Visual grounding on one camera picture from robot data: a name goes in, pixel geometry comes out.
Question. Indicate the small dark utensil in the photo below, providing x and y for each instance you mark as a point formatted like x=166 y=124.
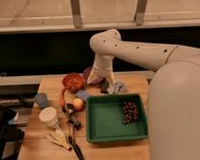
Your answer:
x=75 y=122

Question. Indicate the black chair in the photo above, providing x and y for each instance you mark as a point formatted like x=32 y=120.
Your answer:
x=8 y=132

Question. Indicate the red bowl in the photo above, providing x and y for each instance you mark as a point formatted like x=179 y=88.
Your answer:
x=73 y=82

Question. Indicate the blue cloth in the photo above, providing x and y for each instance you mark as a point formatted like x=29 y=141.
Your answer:
x=82 y=94

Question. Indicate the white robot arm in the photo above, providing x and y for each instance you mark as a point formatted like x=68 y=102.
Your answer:
x=173 y=107

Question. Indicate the metal cup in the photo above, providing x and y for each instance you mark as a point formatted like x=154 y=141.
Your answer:
x=68 y=109

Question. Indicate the green plastic tray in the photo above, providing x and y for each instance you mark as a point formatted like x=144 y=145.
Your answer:
x=105 y=119

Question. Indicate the blue-grey cup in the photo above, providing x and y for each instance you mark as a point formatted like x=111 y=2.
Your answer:
x=41 y=100

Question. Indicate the grey crumpled cloth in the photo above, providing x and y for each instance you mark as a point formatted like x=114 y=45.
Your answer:
x=118 y=87

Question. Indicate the black handled knife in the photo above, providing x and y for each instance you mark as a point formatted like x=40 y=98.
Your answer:
x=73 y=144

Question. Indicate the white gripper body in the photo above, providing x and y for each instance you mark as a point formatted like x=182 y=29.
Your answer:
x=103 y=72

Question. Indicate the white paper cup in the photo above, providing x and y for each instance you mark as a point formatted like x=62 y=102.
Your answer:
x=49 y=117

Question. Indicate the peach fruit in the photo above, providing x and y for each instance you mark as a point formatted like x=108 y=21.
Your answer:
x=78 y=104

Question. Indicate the dark grape bunch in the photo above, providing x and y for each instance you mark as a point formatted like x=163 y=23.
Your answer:
x=131 y=112

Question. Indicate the purple plate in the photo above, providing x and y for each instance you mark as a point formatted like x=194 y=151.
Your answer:
x=85 y=75

